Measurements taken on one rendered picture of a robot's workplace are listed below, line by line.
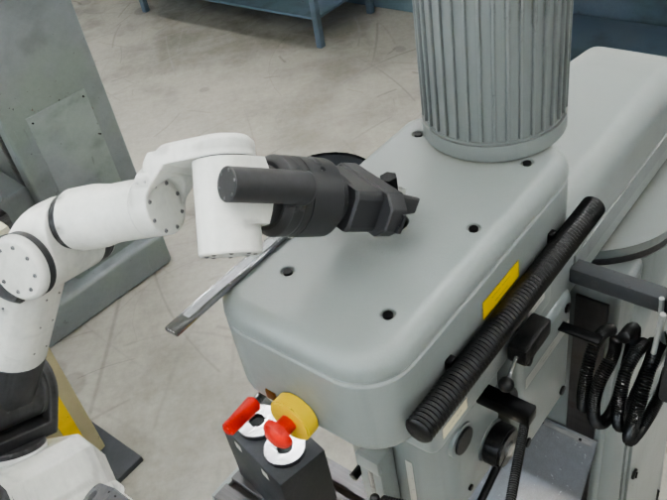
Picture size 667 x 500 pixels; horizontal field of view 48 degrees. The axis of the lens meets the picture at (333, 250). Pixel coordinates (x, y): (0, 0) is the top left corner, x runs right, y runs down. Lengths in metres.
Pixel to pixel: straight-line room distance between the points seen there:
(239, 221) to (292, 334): 0.15
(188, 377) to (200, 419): 0.26
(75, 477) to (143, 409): 2.32
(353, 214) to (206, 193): 0.17
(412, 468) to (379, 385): 0.36
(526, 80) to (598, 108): 0.43
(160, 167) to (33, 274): 0.20
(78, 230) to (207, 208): 0.17
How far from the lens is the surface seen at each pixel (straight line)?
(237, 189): 0.70
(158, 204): 0.81
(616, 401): 1.27
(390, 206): 0.84
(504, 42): 0.95
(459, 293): 0.86
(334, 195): 0.80
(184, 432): 3.29
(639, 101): 1.43
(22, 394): 1.09
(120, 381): 3.60
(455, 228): 0.92
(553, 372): 1.34
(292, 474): 1.62
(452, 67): 0.97
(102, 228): 0.85
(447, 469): 1.15
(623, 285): 1.23
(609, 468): 1.78
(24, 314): 0.98
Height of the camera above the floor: 2.47
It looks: 39 degrees down
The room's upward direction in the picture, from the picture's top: 11 degrees counter-clockwise
